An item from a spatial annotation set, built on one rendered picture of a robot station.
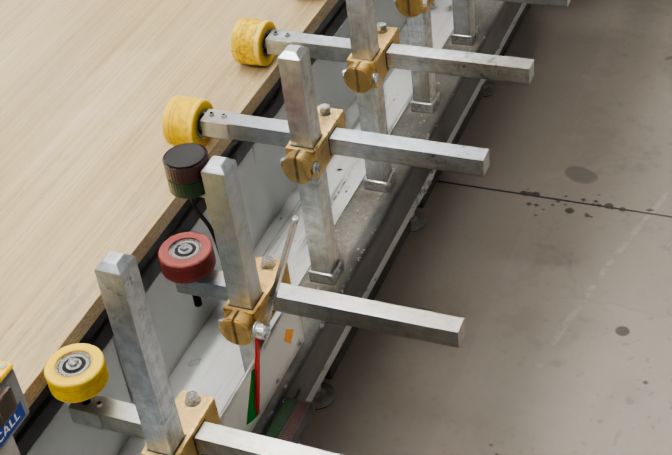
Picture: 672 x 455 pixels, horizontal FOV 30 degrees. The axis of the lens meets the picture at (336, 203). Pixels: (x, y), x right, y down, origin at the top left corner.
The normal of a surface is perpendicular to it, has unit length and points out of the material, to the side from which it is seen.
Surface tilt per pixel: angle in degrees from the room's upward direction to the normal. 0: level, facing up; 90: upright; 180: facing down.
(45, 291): 0
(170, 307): 90
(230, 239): 90
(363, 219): 0
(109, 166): 0
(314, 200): 90
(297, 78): 90
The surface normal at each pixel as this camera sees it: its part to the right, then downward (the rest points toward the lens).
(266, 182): 0.92, 0.15
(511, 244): -0.11, -0.78
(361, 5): -0.37, 0.61
